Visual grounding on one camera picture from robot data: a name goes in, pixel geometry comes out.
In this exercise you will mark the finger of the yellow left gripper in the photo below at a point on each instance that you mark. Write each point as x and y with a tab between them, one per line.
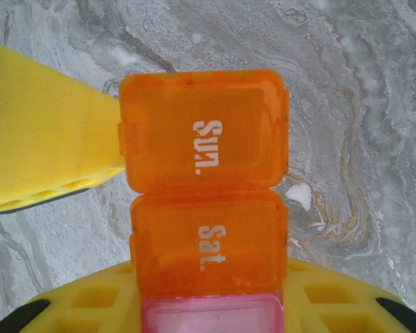
41	132

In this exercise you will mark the orange and pink pill organizer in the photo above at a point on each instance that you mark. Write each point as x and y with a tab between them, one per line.
208	225

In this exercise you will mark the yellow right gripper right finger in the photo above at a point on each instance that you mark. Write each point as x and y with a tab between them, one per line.
350	308

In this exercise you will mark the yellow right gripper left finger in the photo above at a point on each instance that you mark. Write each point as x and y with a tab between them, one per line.
62	305

